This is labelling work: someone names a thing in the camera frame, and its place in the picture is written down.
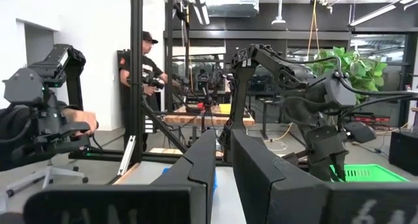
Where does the white pendant lamp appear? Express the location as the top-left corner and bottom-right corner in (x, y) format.
(270, 0), (287, 25)

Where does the green plastic basket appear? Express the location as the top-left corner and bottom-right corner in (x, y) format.
(329, 164), (410, 183)

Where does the long ceiling light bar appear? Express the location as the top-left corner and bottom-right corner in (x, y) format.
(347, 0), (418, 27)

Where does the silver aluminium bracket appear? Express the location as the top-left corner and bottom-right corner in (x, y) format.
(117, 135), (137, 177)

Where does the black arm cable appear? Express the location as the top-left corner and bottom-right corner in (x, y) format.
(274, 56), (418, 120)

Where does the wooden work table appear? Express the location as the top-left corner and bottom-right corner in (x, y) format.
(163, 103), (255, 127)

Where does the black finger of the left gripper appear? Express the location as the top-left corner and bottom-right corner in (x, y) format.
(327, 150), (348, 182)
(308, 157), (332, 182)

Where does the white office chair base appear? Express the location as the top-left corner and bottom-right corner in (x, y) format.
(5, 158), (89, 199)

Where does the black diagonal frame brace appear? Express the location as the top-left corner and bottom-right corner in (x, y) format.
(141, 95), (189, 153)

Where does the green leafy plant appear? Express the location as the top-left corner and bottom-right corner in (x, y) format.
(306, 46), (389, 103)

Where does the black frame post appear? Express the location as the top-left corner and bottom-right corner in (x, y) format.
(129, 0), (145, 165)

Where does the yellow hanging rope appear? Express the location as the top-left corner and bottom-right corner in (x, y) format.
(306, 0), (321, 59)

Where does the standing person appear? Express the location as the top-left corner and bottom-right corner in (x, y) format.
(118, 30), (169, 152)

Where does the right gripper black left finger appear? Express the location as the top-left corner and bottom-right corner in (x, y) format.
(22, 129), (217, 224)

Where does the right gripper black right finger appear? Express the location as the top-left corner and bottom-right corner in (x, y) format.
(231, 129), (418, 224)

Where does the black floor box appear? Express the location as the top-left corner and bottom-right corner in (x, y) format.
(388, 131), (418, 176)

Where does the person's hand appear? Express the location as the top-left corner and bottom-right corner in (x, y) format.
(61, 107), (99, 137)

